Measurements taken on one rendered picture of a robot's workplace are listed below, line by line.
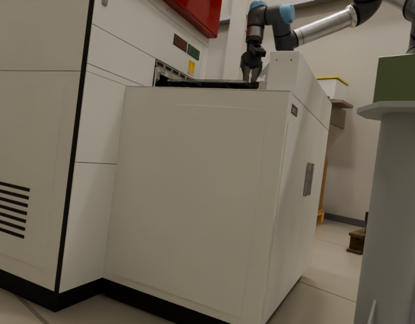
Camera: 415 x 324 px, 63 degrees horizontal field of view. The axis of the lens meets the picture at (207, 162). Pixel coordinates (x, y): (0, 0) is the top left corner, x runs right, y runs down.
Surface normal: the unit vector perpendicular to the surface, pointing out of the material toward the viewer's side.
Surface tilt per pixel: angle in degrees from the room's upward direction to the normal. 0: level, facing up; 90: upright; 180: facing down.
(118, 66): 90
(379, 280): 90
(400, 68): 90
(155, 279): 90
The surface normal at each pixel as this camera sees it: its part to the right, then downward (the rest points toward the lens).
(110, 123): 0.89, 0.12
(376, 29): -0.66, -0.07
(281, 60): -0.44, -0.04
